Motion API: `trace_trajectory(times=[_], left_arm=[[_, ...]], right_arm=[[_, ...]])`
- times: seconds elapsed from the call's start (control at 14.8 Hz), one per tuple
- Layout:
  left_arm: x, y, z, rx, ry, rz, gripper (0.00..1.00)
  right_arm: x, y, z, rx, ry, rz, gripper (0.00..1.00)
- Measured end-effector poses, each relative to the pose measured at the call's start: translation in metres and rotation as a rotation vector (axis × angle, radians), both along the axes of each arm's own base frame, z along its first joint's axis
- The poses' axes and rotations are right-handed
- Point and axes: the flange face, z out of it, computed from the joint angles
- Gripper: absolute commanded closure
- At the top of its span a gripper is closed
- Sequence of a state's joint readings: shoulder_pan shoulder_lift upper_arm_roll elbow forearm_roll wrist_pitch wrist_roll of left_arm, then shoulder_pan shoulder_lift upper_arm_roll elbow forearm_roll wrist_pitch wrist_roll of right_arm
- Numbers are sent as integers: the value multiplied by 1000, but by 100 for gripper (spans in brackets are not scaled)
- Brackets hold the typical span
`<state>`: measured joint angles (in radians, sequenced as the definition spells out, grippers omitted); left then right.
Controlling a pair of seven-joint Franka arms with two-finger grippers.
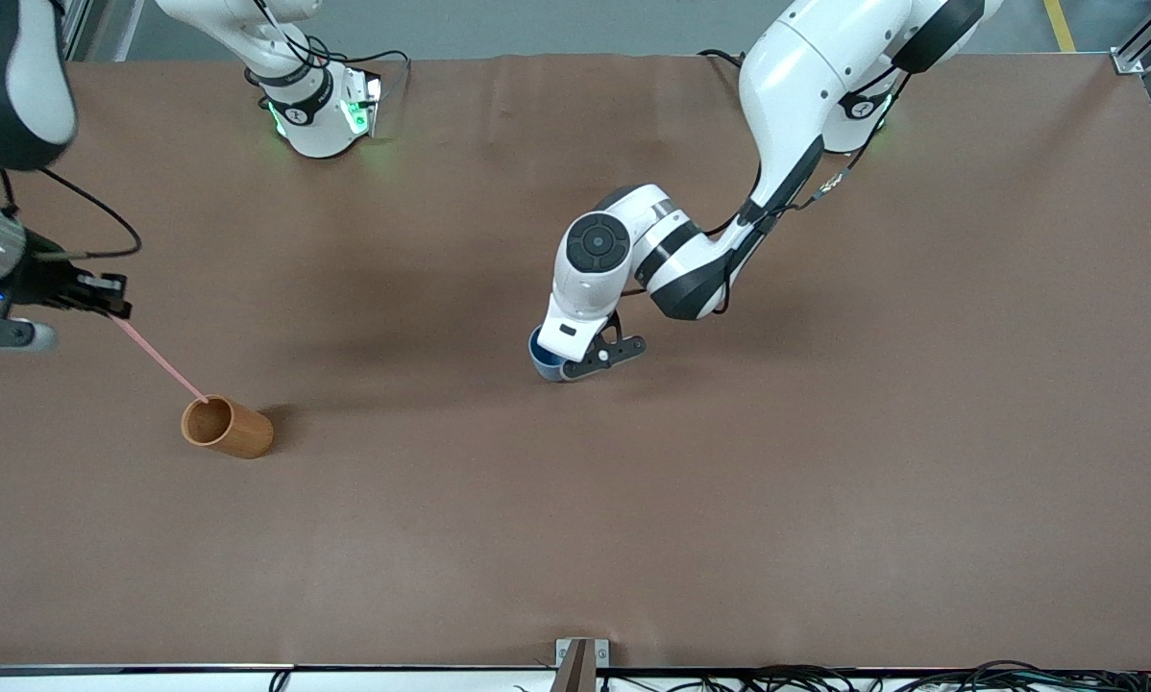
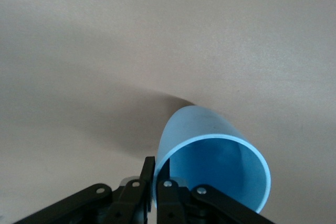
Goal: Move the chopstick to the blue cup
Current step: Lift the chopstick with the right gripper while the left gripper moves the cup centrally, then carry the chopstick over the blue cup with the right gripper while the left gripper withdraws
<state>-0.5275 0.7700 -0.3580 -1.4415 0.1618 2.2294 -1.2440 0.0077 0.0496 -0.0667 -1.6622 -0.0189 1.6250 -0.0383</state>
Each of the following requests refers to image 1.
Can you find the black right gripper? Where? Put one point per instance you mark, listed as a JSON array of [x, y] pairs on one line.
[[45, 284]]

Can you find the blue plastic cup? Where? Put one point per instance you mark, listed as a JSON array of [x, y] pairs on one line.
[[542, 356]]

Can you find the pink chopstick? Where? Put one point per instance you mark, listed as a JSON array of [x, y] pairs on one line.
[[158, 358]]

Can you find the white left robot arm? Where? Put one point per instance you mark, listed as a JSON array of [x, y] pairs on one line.
[[787, 86]]

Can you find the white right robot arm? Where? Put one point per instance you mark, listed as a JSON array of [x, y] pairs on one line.
[[316, 125]]

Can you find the brown wooden cup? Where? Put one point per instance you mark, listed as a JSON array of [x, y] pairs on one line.
[[239, 430]]

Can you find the brown table cover sheet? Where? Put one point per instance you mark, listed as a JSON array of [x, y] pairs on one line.
[[575, 538]]

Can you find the aluminium frame profile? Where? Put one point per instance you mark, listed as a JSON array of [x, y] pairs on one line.
[[1147, 43], [105, 29]]

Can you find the metal table edge bracket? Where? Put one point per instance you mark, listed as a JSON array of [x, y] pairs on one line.
[[580, 658]]

